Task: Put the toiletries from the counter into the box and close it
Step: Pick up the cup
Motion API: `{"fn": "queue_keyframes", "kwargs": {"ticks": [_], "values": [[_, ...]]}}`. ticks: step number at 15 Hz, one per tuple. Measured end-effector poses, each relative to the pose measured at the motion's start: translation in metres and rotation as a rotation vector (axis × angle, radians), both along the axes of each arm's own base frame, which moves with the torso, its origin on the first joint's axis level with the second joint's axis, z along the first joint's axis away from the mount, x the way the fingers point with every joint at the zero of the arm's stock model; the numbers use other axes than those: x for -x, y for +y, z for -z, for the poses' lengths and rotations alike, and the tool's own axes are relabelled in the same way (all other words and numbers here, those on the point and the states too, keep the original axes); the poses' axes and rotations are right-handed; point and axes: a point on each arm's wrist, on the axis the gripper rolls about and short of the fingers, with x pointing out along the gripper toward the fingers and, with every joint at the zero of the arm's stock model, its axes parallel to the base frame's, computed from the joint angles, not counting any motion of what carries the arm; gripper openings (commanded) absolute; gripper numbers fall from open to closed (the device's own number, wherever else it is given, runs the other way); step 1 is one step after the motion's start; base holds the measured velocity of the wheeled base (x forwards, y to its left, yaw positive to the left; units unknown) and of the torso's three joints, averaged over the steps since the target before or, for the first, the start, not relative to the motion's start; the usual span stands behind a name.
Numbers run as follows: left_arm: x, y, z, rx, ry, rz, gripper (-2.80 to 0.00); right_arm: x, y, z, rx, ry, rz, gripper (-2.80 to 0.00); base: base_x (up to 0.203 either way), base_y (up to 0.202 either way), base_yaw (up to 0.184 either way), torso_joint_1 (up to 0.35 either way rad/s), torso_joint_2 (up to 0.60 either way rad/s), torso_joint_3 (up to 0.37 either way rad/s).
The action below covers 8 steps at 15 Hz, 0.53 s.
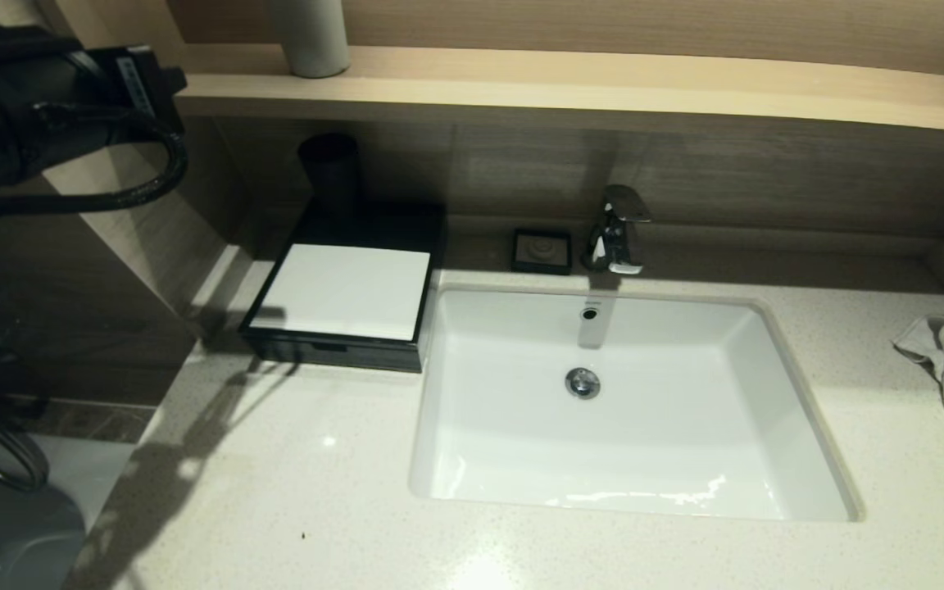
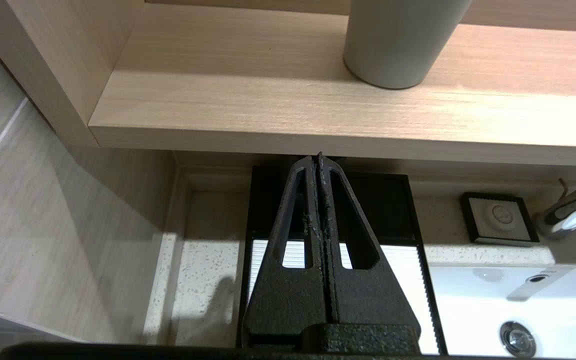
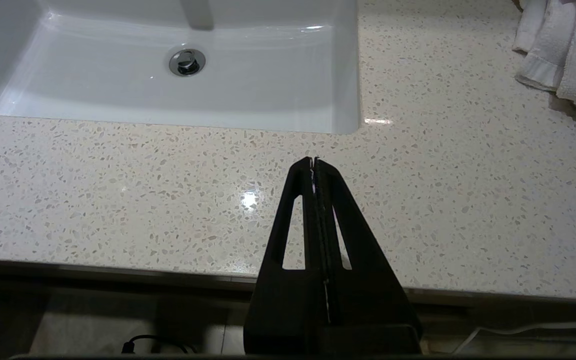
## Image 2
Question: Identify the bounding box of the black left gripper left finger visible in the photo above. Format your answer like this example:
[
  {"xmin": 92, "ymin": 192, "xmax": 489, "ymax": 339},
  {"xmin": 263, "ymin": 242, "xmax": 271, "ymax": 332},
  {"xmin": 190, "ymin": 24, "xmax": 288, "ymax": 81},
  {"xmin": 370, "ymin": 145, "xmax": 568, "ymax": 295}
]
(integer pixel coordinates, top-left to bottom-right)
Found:
[{"xmin": 242, "ymin": 156, "xmax": 328, "ymax": 351}]

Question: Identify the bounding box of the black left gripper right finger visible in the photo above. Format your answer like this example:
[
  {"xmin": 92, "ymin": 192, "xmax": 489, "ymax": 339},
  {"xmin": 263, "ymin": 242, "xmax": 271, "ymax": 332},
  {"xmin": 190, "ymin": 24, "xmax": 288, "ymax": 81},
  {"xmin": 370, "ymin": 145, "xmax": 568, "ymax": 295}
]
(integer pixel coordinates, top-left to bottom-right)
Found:
[{"xmin": 317, "ymin": 152, "xmax": 423, "ymax": 331}]

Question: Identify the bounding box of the black amenity box housing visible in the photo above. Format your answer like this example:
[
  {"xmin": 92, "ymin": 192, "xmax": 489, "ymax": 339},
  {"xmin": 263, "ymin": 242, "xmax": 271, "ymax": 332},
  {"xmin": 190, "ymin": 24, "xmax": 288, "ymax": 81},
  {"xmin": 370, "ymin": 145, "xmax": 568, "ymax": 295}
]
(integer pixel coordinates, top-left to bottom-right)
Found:
[{"xmin": 238, "ymin": 165, "xmax": 450, "ymax": 353}]

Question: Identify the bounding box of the white ceramic sink basin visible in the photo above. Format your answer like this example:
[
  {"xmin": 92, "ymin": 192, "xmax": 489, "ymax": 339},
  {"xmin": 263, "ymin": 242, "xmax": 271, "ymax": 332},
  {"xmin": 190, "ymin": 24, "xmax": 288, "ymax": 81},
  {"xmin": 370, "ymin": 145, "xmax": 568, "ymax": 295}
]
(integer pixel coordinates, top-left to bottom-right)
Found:
[{"xmin": 427, "ymin": 264, "xmax": 576, "ymax": 360}]

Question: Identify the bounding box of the black square soap dish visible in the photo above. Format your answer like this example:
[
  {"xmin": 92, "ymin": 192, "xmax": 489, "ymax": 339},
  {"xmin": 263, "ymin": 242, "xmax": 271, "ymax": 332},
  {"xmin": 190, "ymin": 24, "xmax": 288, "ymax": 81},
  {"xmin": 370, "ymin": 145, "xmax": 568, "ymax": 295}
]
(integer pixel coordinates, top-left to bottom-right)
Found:
[{"xmin": 459, "ymin": 191, "xmax": 541, "ymax": 248}]

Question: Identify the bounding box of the chrome drain stopper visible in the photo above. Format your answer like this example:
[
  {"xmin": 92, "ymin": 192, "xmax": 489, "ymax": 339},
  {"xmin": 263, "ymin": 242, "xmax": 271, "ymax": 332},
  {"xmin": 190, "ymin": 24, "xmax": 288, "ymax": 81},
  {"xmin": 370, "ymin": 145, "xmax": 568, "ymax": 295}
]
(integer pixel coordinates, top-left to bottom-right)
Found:
[{"xmin": 498, "ymin": 320, "xmax": 539, "ymax": 359}]

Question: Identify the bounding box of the chrome faucet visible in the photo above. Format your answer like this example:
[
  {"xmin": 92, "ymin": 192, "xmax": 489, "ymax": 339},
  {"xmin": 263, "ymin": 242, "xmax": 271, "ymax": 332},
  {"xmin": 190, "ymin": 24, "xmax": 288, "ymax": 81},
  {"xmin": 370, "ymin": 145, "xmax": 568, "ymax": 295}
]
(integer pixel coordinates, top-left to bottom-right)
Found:
[{"xmin": 534, "ymin": 170, "xmax": 576, "ymax": 242}]

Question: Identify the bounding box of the grey cylindrical cup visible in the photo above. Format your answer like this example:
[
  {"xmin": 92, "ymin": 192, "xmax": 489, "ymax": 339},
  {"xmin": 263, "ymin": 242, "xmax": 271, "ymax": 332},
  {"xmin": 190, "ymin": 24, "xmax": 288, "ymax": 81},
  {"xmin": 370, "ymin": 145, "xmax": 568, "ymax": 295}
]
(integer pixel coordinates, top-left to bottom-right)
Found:
[{"xmin": 343, "ymin": 0, "xmax": 474, "ymax": 91}]

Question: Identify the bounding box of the light wooden wall shelf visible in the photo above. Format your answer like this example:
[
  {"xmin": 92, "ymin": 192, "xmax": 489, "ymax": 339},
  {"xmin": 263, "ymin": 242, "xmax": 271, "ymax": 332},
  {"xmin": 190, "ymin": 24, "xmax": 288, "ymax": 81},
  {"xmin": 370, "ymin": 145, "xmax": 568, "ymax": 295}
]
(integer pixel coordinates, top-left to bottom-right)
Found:
[{"xmin": 0, "ymin": 0, "xmax": 576, "ymax": 168}]

